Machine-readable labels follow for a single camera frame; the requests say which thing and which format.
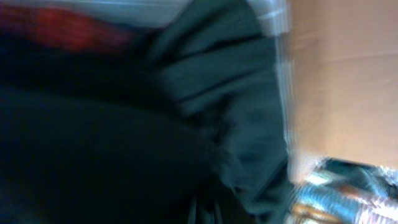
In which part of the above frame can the large black garment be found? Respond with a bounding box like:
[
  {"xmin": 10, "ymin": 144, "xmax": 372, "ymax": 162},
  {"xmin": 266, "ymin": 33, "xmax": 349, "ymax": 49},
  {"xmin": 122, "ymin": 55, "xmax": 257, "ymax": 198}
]
[{"xmin": 0, "ymin": 0, "xmax": 295, "ymax": 224}]

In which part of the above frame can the red navy plaid shirt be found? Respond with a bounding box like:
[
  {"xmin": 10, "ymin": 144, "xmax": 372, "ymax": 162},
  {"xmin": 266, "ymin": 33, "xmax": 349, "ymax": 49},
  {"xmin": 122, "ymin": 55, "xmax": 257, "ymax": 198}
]
[{"xmin": 1, "ymin": 3, "xmax": 136, "ymax": 53}]

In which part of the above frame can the clear plastic storage bin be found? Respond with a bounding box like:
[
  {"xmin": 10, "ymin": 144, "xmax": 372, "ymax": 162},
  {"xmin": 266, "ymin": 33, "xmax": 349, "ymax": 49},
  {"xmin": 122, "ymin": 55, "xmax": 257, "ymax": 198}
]
[{"xmin": 0, "ymin": 0, "xmax": 299, "ymax": 187}]

